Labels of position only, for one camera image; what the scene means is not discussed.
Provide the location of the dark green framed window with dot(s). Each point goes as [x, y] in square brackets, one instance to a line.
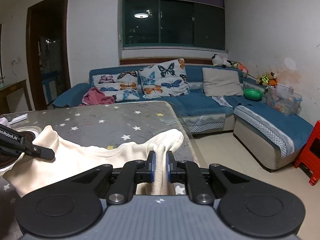
[181, 23]

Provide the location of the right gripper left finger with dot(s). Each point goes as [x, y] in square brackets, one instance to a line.
[124, 180]

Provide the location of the butterfly pillow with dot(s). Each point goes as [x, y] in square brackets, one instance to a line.
[122, 86]
[164, 79]

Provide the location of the blue corner sofa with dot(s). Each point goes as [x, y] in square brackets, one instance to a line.
[273, 139]

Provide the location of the left butterfly pillow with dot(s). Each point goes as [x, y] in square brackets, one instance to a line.
[122, 86]

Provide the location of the green round bowl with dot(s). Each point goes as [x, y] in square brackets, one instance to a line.
[253, 94]

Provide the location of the dark wooden door frame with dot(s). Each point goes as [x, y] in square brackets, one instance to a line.
[46, 51]

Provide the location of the clear plastic toy box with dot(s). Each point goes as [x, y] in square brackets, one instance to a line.
[284, 99]

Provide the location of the right butterfly pillow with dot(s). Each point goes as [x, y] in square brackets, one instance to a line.
[164, 79]

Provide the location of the pink crumpled cloth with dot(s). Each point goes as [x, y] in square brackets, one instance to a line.
[96, 97]

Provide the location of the white remote control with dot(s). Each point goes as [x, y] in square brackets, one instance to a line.
[17, 119]

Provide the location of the cream garment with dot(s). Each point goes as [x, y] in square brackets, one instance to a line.
[29, 174]

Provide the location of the grey star tablecloth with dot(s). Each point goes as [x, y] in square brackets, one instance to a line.
[113, 125]

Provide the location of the panda plush toy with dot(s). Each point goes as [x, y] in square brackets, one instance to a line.
[218, 61]

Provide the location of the black induction cooktop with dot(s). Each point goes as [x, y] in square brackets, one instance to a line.
[8, 159]

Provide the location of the red plastic stool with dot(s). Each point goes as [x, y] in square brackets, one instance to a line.
[309, 155]

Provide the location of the dark wooden side table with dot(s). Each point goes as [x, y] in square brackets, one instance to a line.
[14, 96]

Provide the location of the beige plain cushion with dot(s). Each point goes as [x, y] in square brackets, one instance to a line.
[220, 82]

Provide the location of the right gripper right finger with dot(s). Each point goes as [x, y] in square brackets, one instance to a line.
[194, 178]

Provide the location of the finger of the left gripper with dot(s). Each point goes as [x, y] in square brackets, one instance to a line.
[17, 142]

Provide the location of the orange yellow plush toys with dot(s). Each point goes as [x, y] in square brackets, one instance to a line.
[268, 79]

